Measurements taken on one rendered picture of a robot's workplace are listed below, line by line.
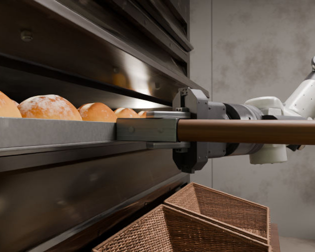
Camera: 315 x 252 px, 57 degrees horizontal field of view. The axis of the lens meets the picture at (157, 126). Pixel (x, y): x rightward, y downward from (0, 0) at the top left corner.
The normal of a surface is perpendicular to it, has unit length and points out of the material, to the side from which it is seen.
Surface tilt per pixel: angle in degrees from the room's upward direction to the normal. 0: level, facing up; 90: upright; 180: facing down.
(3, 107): 63
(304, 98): 56
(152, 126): 90
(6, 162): 90
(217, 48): 90
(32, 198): 70
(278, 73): 90
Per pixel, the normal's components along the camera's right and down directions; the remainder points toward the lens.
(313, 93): -0.06, -0.57
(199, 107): 0.58, 0.00
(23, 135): 0.95, 0.01
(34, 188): 0.88, -0.35
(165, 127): -0.33, -0.01
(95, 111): 0.51, -0.57
